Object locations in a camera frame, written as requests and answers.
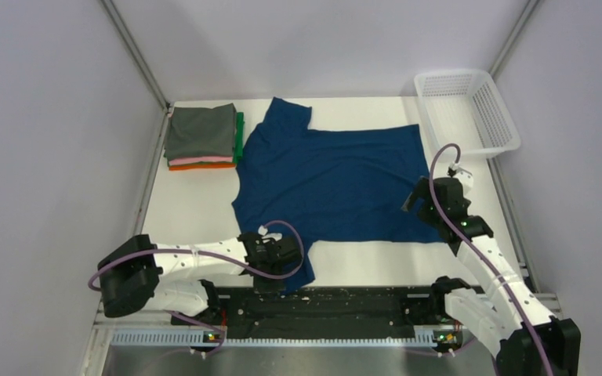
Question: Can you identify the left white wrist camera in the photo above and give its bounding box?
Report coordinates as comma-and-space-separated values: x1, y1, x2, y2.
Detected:
257, 226, 283, 241

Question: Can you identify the white plastic basket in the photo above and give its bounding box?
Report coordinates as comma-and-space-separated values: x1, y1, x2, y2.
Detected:
414, 69, 521, 160

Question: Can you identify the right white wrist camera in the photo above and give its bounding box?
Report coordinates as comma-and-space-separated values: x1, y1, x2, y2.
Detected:
448, 162, 475, 193

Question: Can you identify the grey slotted cable duct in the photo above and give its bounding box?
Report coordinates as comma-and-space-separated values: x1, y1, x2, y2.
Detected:
111, 329, 437, 348

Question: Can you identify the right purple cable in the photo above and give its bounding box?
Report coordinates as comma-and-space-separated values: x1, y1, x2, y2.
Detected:
428, 143, 557, 376

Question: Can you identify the orange folded t shirt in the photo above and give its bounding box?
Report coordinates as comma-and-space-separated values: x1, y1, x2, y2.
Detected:
169, 162, 237, 171

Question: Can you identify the grey folded t shirt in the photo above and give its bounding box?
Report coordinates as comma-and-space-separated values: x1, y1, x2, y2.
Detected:
165, 103, 237, 160

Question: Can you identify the blue t shirt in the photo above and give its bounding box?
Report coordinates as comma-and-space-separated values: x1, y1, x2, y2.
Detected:
233, 98, 441, 292

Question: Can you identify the left aluminium frame rail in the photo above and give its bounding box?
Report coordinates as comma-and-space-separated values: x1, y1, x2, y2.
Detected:
78, 0, 169, 375

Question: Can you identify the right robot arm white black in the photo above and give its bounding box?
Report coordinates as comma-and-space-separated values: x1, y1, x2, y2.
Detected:
402, 177, 581, 375

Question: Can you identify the right aluminium frame rail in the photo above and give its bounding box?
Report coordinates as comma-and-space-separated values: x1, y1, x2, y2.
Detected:
489, 1, 579, 300

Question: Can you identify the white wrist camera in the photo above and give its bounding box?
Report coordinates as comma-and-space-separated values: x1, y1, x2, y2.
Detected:
257, 226, 283, 241
448, 162, 475, 193

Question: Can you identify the aluminium frame rail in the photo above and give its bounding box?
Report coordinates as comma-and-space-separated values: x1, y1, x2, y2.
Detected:
78, 0, 169, 375
489, 1, 579, 300

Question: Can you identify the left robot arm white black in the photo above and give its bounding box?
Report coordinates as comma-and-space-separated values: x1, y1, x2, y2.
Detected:
88, 232, 305, 324

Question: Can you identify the green folded t shirt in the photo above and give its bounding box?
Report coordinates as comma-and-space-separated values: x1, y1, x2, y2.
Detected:
233, 112, 245, 165

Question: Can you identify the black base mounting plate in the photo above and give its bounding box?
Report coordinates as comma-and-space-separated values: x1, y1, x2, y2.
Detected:
194, 286, 461, 340

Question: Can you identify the pink folded t shirt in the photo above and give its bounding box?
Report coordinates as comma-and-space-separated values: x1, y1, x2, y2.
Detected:
168, 156, 234, 166

